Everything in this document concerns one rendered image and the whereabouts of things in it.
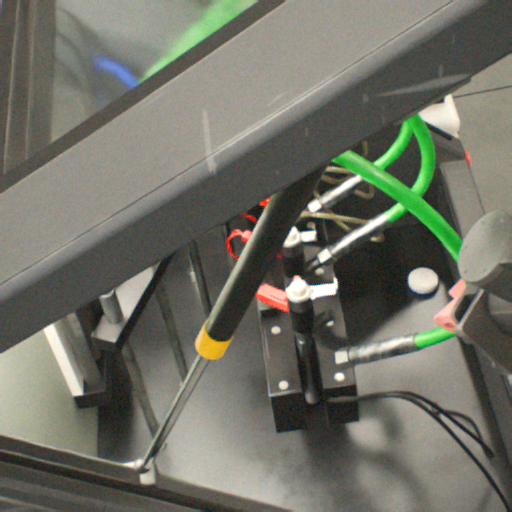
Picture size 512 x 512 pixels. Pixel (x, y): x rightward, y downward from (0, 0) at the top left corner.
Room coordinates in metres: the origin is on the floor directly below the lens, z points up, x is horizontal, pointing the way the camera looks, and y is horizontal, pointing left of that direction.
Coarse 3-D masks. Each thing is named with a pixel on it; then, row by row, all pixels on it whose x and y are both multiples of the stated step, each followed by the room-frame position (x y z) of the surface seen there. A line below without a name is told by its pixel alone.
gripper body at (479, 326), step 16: (480, 304) 0.50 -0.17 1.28; (496, 304) 0.49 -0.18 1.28; (464, 320) 0.48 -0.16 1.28; (480, 320) 0.48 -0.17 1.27; (496, 320) 0.48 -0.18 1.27; (464, 336) 0.47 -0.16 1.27; (480, 336) 0.47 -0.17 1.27; (496, 336) 0.48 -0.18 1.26; (496, 352) 0.47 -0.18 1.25; (496, 368) 0.46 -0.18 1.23
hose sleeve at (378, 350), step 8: (400, 336) 0.57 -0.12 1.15; (408, 336) 0.56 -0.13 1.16; (368, 344) 0.58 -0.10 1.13; (376, 344) 0.57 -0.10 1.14; (384, 344) 0.57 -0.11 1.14; (392, 344) 0.56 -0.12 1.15; (400, 344) 0.56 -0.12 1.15; (408, 344) 0.55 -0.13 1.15; (352, 352) 0.58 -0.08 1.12; (360, 352) 0.58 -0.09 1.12; (368, 352) 0.57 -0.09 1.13; (376, 352) 0.57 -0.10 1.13; (384, 352) 0.56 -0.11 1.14; (392, 352) 0.56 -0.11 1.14; (400, 352) 0.56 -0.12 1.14; (408, 352) 0.55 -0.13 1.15; (352, 360) 0.58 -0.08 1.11; (360, 360) 0.57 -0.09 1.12; (368, 360) 0.57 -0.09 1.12; (376, 360) 0.57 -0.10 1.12
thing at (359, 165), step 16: (336, 160) 0.58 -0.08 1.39; (352, 160) 0.58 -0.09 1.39; (368, 176) 0.57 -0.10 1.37; (384, 176) 0.57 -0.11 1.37; (400, 192) 0.56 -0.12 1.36; (416, 208) 0.55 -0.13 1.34; (432, 208) 0.56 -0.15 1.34; (432, 224) 0.55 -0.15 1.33; (448, 224) 0.55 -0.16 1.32; (448, 240) 0.54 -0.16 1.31; (416, 336) 0.56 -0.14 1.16; (432, 336) 0.55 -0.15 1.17; (448, 336) 0.54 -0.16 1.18
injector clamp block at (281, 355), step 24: (336, 312) 0.74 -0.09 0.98; (264, 336) 0.72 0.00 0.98; (288, 336) 0.72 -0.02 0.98; (336, 336) 0.70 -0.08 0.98; (264, 360) 0.69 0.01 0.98; (288, 360) 0.68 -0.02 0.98; (288, 384) 0.65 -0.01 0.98; (336, 384) 0.64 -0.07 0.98; (288, 408) 0.64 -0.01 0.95; (336, 408) 0.64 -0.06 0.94
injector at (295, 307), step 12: (288, 288) 0.69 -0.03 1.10; (288, 300) 0.68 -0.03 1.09; (300, 300) 0.67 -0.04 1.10; (312, 300) 0.68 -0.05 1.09; (288, 312) 0.69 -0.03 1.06; (300, 312) 0.67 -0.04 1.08; (312, 312) 0.68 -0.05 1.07; (324, 312) 0.69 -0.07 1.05; (300, 324) 0.67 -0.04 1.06; (312, 324) 0.68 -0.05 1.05; (324, 324) 0.68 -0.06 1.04; (300, 336) 0.67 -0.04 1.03; (312, 336) 0.68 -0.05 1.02; (300, 348) 0.68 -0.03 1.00; (312, 348) 0.68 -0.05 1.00; (300, 360) 0.68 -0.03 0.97; (312, 360) 0.68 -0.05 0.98; (312, 372) 0.68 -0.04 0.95; (312, 384) 0.68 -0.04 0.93; (312, 396) 0.68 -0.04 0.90
